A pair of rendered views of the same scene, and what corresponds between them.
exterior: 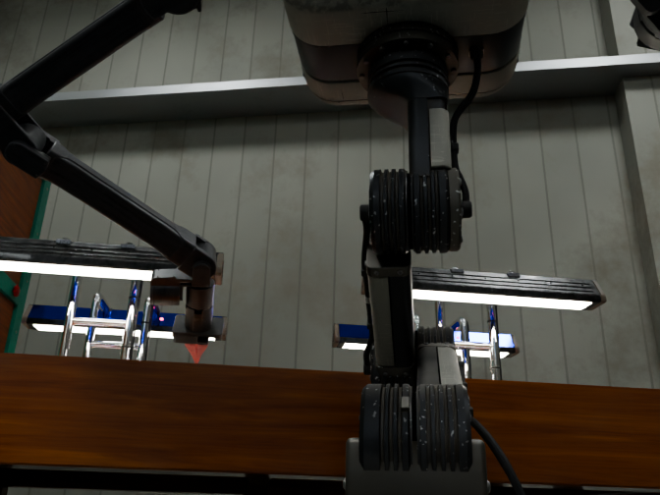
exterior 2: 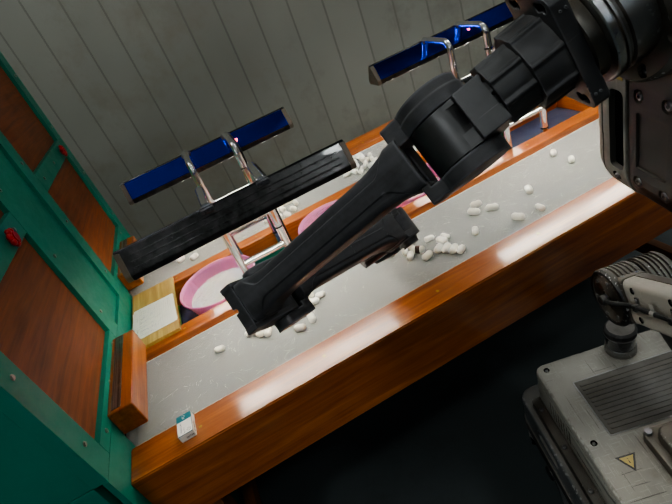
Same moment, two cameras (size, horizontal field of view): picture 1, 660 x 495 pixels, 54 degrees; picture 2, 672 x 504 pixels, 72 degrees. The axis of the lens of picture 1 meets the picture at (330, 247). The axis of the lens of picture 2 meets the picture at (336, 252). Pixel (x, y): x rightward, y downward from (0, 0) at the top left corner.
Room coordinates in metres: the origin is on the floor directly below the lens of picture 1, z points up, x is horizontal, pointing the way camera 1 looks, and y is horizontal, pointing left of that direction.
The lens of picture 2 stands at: (0.37, 0.45, 1.51)
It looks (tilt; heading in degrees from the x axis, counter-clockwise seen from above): 32 degrees down; 357
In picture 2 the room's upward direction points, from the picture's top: 23 degrees counter-clockwise
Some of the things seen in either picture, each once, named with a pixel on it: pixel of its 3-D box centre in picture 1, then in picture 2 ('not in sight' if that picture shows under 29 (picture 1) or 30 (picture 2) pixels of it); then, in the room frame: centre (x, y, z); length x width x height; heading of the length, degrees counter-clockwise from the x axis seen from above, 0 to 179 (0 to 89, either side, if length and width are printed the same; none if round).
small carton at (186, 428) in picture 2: not in sight; (186, 426); (1.16, 0.87, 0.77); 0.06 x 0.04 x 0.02; 7
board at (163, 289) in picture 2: not in sight; (154, 312); (1.70, 0.99, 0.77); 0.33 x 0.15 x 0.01; 7
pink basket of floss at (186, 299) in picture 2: not in sight; (223, 290); (1.72, 0.77, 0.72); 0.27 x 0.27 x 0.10
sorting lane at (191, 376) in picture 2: not in sight; (430, 244); (1.46, 0.13, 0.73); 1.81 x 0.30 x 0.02; 97
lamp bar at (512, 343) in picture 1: (425, 339); (441, 42); (2.14, -0.33, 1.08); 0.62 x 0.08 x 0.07; 97
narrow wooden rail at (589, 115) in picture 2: not in sight; (402, 227); (1.63, 0.15, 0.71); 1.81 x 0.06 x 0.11; 97
